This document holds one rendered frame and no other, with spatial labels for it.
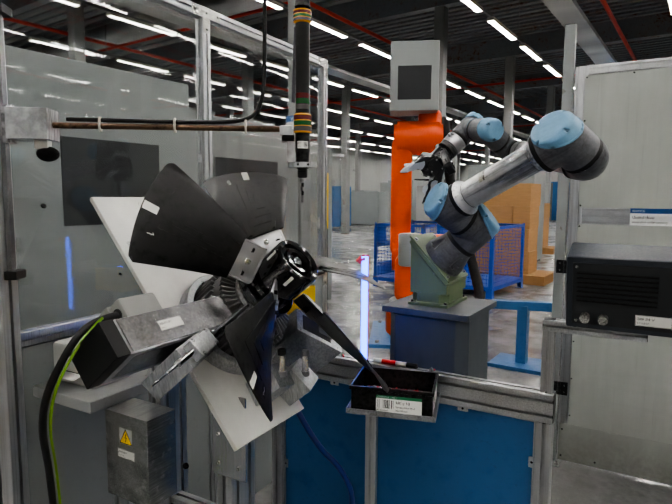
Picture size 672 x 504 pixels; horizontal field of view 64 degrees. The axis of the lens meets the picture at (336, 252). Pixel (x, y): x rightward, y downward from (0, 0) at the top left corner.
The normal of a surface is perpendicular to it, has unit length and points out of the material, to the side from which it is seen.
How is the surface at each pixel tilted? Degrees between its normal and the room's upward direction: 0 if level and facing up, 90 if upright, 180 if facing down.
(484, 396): 90
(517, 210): 90
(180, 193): 73
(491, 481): 90
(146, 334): 50
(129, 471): 90
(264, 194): 40
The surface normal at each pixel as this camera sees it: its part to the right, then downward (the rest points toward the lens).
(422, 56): -0.11, 0.10
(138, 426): -0.50, 0.08
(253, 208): 0.03, -0.63
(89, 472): 0.87, 0.06
